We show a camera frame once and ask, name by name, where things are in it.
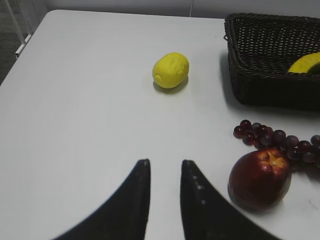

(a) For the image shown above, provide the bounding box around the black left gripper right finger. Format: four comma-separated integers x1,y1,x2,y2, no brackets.
180,160,277,240

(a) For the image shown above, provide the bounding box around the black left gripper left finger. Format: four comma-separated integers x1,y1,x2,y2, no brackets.
57,159,151,240

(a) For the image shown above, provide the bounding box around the yellow banana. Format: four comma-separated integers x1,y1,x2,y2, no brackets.
288,52,320,74

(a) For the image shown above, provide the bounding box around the black wicker basket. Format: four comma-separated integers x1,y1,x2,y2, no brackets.
224,13,320,112

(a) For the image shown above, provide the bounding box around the dark red apple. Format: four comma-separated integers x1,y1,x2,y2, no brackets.
227,148,292,212

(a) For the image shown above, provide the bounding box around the purple grape bunch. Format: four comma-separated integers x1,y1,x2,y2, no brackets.
233,119,320,169

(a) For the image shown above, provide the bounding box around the yellow lemon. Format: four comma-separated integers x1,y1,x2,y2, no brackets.
152,52,190,89

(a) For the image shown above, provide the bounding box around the white metal rack frame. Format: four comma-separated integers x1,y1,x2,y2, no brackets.
3,0,34,58

